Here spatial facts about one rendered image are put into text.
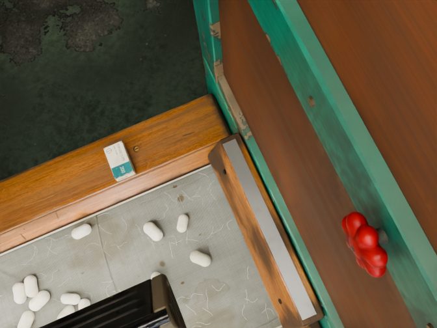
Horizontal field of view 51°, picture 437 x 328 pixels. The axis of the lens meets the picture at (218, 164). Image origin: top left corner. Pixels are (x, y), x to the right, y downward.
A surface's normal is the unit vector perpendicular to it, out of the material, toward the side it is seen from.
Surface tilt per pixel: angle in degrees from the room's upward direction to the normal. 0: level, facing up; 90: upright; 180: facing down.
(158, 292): 58
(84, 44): 0
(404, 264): 90
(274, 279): 66
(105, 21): 0
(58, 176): 0
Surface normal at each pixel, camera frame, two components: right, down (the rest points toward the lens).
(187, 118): -0.04, -0.25
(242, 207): -0.87, 0.26
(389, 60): -0.92, 0.39
